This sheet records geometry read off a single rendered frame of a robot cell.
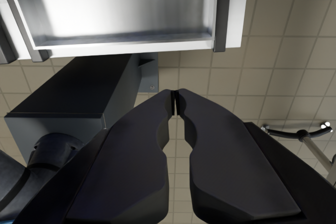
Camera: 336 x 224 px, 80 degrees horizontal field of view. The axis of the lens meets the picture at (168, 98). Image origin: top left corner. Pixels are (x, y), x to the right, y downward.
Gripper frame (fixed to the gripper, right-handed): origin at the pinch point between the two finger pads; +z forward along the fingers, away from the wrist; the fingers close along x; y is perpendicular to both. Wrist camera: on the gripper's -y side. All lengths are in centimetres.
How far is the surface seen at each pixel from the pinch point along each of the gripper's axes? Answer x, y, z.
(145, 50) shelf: -4.4, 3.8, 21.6
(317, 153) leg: 87, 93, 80
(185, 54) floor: 8, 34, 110
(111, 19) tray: -8.8, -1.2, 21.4
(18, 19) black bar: -21.6, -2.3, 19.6
